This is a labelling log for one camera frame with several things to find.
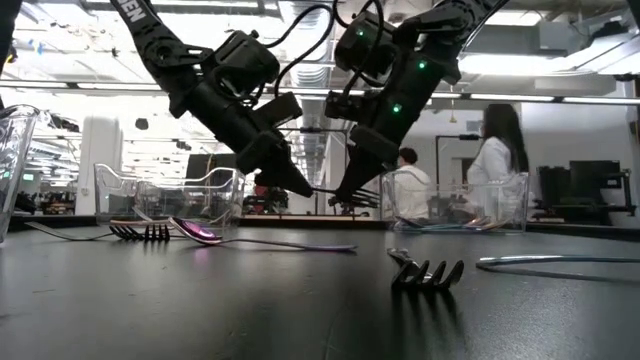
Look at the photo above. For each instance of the long ceiling light bar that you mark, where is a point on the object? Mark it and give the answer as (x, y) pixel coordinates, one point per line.
(100, 86)
(550, 98)

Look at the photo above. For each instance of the round black ceiling fixture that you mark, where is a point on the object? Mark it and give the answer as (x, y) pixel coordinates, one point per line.
(141, 123)

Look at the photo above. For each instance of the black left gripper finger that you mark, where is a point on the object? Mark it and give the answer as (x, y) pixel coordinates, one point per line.
(282, 172)
(302, 172)

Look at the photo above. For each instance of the black workstation desk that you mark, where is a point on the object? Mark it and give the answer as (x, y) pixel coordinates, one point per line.
(595, 180)

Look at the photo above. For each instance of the green exit sign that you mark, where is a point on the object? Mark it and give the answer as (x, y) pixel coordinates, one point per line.
(28, 176)

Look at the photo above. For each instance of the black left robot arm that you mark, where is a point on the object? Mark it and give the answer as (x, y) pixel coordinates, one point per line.
(150, 45)

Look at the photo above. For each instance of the black monitor screen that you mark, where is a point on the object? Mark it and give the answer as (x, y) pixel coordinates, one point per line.
(197, 161)

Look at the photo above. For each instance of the silver ventilation duct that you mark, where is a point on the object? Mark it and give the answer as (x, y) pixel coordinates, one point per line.
(320, 145)

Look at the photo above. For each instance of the red background object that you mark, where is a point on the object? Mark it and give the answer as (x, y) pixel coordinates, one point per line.
(261, 191)

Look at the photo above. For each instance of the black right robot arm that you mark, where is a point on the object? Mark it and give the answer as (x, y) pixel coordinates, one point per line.
(450, 30)

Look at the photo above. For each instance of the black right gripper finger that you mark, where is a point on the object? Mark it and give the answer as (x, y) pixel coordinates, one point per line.
(357, 172)
(374, 184)

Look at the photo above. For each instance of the person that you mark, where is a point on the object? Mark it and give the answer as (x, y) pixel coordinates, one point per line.
(412, 185)
(492, 160)

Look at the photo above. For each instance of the white building column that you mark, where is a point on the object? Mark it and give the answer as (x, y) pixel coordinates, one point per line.
(100, 165)

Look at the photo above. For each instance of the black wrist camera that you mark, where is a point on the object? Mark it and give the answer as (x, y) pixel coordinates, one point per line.
(277, 112)
(345, 106)

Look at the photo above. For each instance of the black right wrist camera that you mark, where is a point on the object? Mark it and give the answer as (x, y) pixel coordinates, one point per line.
(345, 106)

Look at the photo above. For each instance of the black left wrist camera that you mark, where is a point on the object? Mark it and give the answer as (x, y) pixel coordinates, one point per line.
(277, 112)

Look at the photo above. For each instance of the clear plastic bin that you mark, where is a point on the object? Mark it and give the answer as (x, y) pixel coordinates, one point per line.
(150, 195)
(15, 150)
(515, 200)

